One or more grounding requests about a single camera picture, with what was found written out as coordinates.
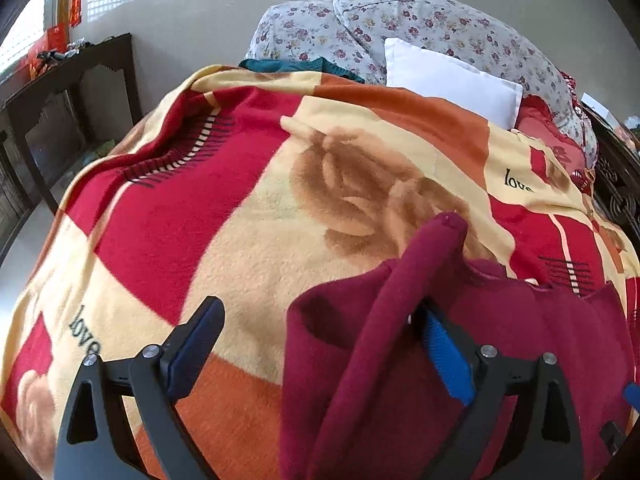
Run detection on small floral pillow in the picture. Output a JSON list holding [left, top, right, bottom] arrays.
[[244, 1, 388, 86]]

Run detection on red gift box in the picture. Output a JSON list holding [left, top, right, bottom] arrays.
[[27, 25, 69, 78]]

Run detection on white pillow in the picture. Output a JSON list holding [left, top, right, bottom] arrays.
[[385, 37, 524, 130]]

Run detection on dark wooden side table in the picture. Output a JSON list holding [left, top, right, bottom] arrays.
[[0, 33, 144, 217]]

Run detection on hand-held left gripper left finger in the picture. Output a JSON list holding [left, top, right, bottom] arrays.
[[54, 296, 226, 480]]

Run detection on large floral pillow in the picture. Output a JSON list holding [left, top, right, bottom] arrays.
[[332, 0, 599, 168]]

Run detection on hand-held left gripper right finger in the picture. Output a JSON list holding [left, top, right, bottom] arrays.
[[410, 300, 585, 480]]

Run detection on maroon fleece garment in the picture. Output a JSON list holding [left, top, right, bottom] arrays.
[[280, 211, 633, 480]]

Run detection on colourful boxes under table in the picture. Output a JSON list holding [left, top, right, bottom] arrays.
[[86, 139, 119, 162]]

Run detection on red orange cream printed blanket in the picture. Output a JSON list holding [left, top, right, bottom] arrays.
[[0, 64, 640, 480]]

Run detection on red lace pillow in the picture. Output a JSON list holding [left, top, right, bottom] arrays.
[[515, 71, 597, 187]]

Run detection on dark wooden slatted door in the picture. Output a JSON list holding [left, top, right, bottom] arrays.
[[0, 120, 32, 243]]

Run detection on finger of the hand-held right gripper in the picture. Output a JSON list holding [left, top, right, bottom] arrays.
[[600, 381, 640, 450]]

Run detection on dark carved wooden headboard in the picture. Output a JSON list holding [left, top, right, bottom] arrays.
[[580, 100, 640, 242]]

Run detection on teal cloth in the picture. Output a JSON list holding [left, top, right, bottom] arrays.
[[238, 57, 367, 85]]

